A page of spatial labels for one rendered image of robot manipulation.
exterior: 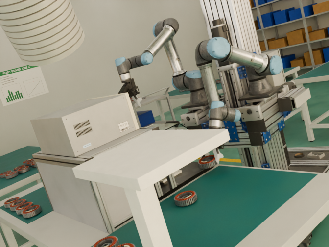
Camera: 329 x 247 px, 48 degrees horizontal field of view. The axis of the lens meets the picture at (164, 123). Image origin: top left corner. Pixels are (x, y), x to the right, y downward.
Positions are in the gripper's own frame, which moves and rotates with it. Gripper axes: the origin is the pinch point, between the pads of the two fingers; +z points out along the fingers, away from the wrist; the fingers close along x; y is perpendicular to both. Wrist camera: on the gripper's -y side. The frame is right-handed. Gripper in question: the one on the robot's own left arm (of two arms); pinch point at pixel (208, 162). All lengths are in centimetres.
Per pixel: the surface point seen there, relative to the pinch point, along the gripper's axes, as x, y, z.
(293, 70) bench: 130, 269, -143
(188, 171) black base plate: 12.7, -2.4, 6.2
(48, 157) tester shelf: 45, -74, 8
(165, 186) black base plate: 11.9, -19.1, 15.8
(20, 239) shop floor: 257, -8, 99
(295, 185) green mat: -54, 1, 6
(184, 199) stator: -15.8, -28.7, 19.2
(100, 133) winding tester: 16, -61, -7
